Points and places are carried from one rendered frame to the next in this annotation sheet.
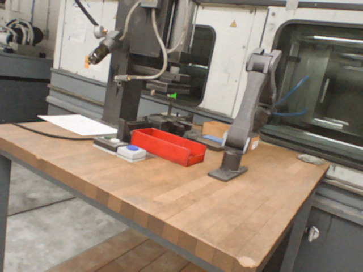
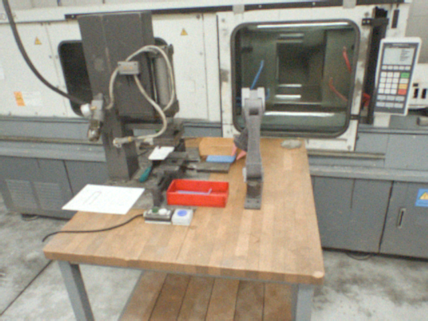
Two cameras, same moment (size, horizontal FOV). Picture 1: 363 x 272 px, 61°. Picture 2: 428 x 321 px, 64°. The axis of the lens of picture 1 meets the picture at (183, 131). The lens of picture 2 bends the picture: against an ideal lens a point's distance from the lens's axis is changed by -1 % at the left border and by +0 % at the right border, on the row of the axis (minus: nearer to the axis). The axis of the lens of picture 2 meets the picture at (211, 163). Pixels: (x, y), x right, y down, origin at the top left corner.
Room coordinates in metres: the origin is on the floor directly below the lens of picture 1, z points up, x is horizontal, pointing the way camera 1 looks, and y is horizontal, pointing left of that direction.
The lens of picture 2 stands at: (-0.16, 0.38, 1.69)
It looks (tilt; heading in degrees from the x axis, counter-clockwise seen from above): 26 degrees down; 342
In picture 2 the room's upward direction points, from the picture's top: 3 degrees counter-clockwise
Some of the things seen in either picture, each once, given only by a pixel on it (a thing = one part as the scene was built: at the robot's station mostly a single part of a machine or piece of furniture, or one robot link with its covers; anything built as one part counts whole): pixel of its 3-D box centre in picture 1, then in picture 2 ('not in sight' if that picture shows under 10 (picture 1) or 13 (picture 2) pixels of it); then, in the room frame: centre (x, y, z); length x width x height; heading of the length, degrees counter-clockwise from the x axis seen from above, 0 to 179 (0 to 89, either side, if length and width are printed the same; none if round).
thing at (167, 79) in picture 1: (160, 60); (152, 114); (1.36, 0.16, 1.22); 0.26 x 0.18 x 0.30; 60
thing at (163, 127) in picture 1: (163, 128); (174, 168); (1.33, 0.09, 0.94); 0.20 x 0.10 x 0.07; 150
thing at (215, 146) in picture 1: (210, 142); (215, 164); (1.35, -0.13, 0.91); 0.17 x 0.16 x 0.02; 150
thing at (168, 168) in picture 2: (165, 118); (173, 161); (1.33, 0.09, 0.98); 0.20 x 0.10 x 0.01; 150
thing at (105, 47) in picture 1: (108, 45); (97, 116); (1.37, 0.40, 1.25); 0.19 x 0.07 x 0.19; 150
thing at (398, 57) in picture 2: not in sight; (392, 75); (1.23, -1.08, 1.27); 0.23 x 0.18 x 0.38; 147
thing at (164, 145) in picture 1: (167, 145); (198, 192); (1.08, 0.05, 0.93); 0.25 x 0.12 x 0.06; 60
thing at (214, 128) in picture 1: (229, 135); (223, 148); (1.48, -0.23, 0.93); 0.25 x 0.13 x 0.08; 60
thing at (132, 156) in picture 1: (131, 157); (182, 219); (0.95, 0.15, 0.90); 0.07 x 0.07 x 0.06; 60
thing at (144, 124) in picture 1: (138, 128); (162, 184); (1.18, 0.18, 0.95); 0.15 x 0.03 x 0.10; 150
